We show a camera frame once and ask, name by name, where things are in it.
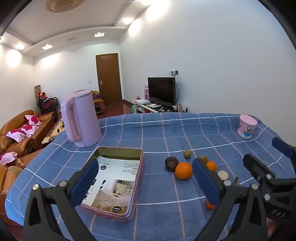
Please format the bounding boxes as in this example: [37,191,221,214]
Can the brown leather corner sofa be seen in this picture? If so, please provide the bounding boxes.
[91,91,105,114]

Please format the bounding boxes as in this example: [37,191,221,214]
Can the printed paper leaflet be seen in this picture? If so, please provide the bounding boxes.
[81,156,141,215]

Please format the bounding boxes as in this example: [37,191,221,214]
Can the pink floral pillow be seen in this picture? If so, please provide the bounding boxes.
[24,115,40,126]
[0,152,18,165]
[6,130,28,142]
[21,125,39,133]

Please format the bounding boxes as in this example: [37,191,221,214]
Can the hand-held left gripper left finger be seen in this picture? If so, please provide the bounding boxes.
[23,159,99,241]

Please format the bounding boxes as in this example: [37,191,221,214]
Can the black television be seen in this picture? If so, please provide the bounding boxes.
[147,77,176,106]

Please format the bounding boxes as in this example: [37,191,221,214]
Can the white television stand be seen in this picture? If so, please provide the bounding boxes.
[132,98,188,114]

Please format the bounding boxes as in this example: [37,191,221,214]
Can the carved wooden panel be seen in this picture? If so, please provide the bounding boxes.
[35,85,42,109]

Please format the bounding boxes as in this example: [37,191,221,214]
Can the blue checked tablecloth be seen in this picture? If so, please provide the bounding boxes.
[5,113,296,241]

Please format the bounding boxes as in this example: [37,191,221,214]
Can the brown leather armchair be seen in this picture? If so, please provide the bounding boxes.
[0,148,27,227]

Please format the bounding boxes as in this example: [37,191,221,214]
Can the wooden coffee table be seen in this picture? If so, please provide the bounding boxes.
[42,118,65,145]

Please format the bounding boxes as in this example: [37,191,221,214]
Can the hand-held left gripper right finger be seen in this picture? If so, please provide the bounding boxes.
[192,158,270,241]

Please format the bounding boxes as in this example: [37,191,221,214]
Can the pink metal tin box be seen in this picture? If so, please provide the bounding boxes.
[74,146,144,223]

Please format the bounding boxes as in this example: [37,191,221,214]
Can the pink cartoon cup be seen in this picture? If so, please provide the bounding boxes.
[237,114,258,139]

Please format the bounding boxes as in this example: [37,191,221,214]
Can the black power cable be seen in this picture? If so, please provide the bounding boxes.
[174,76,180,105]

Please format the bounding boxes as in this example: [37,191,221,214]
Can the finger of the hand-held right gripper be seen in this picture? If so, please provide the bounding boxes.
[272,137,296,160]
[243,153,296,202]

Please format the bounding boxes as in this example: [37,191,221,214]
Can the dark brown passion fruit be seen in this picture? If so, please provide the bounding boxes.
[165,156,179,172]

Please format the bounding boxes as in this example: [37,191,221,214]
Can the black chair stack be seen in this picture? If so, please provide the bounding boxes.
[37,96,60,115]

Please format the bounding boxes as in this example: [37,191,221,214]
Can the long brown leather sofa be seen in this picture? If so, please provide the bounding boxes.
[0,110,56,158]

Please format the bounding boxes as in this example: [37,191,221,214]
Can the large orange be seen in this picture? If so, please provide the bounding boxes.
[175,162,193,180]

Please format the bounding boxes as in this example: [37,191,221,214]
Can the round ceiling lamp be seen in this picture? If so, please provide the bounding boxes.
[46,0,85,13]

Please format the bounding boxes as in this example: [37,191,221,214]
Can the pink electric kettle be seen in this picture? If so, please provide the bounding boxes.
[60,90,102,148]

